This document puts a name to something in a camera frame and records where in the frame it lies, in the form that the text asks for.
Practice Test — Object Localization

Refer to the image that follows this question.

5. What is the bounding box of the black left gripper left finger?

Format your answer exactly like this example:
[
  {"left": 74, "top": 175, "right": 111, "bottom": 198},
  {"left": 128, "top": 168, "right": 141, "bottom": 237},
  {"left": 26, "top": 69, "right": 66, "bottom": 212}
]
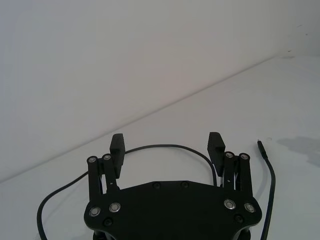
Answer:
[{"left": 86, "top": 133, "right": 127, "bottom": 201}]

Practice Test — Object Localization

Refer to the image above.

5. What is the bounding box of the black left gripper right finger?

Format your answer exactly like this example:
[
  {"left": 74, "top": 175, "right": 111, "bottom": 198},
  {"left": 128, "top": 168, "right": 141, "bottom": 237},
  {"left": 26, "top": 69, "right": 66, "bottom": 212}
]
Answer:
[{"left": 206, "top": 131, "right": 254, "bottom": 199}]

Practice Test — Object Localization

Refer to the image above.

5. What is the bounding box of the thin dark cable with plug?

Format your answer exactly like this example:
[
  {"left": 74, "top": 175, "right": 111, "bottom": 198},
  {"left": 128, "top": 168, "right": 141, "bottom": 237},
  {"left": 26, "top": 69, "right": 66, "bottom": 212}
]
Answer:
[{"left": 36, "top": 139, "right": 277, "bottom": 240}]

